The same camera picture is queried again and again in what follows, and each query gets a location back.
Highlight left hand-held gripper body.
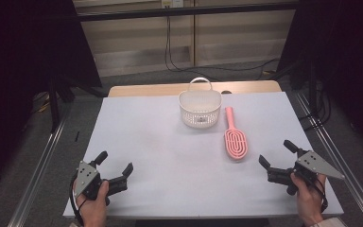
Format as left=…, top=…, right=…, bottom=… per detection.
left=74, top=160, right=104, bottom=201

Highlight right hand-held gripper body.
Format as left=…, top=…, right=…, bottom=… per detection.
left=285, top=148, right=346, bottom=197

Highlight pink hairbrush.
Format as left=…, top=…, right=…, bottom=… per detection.
left=223, top=106, right=250, bottom=161

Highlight white plastic basket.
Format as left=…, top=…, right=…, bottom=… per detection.
left=178, top=77, right=223, bottom=129

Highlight person's left hand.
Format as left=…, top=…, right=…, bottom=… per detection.
left=75, top=180, right=111, bottom=227

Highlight person's right hand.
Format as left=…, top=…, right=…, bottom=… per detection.
left=289, top=171, right=328, bottom=227

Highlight black metal stand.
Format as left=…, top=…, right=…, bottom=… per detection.
left=307, top=60, right=319, bottom=118
left=45, top=74, right=108, bottom=133

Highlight wooden table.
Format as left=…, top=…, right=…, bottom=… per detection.
left=107, top=79, right=282, bottom=98

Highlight black curtain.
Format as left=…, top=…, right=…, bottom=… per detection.
left=0, top=0, right=103, bottom=197
left=277, top=0, right=363, bottom=155

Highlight black horizontal bar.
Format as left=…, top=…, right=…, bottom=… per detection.
left=75, top=2, right=299, bottom=23

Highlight metal floor rail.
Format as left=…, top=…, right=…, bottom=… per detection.
left=296, top=93, right=363, bottom=227
left=8, top=116, right=69, bottom=227

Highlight left hand-held gripper cable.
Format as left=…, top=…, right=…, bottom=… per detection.
left=69, top=174, right=86, bottom=227

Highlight hand-held gripper cable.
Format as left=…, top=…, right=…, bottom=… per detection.
left=69, top=174, right=86, bottom=227
left=311, top=179, right=329, bottom=213

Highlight right hand-held gripper cable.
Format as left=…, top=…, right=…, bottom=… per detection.
left=311, top=179, right=329, bottom=213

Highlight bundle of black cables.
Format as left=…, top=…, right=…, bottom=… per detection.
left=297, top=84, right=333, bottom=132

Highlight yellow floor cables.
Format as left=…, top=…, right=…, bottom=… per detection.
left=31, top=91, right=52, bottom=114

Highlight black floor cable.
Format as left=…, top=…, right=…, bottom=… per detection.
left=164, top=15, right=282, bottom=81

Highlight wall socket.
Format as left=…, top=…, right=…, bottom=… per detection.
left=161, top=0, right=184, bottom=9

